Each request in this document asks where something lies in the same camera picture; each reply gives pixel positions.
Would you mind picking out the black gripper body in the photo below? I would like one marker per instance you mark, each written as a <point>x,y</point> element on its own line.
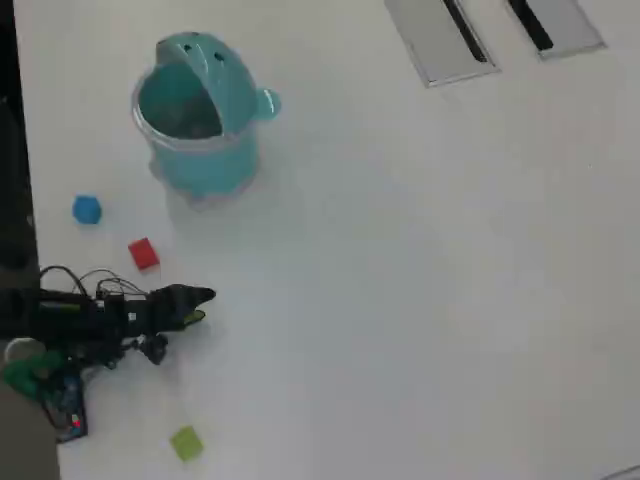
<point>150,312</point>

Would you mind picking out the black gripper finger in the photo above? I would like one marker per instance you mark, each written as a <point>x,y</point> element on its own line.
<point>192,319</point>
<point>192,295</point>

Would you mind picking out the red lego block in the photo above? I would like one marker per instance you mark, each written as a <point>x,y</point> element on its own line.
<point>144,254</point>

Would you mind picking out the blue lego block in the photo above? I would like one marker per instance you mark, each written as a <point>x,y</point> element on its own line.
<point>86,210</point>

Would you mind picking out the green lego block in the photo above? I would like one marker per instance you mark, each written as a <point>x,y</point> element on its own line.
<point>186,442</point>

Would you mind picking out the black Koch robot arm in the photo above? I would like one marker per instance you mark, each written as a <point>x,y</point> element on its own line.
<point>60,310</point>

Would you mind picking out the teal whale-shaped bin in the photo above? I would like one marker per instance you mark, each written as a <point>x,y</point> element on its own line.
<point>210,160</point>

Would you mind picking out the blue controller circuit board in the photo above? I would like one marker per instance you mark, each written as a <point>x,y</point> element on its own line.
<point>70,410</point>

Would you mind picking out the white round object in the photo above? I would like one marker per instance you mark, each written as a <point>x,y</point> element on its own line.
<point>20,345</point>

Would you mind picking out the green table clamp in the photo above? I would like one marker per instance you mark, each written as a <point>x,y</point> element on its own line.
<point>25,372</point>

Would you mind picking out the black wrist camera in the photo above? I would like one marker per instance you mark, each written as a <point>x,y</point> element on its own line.
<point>154,350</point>

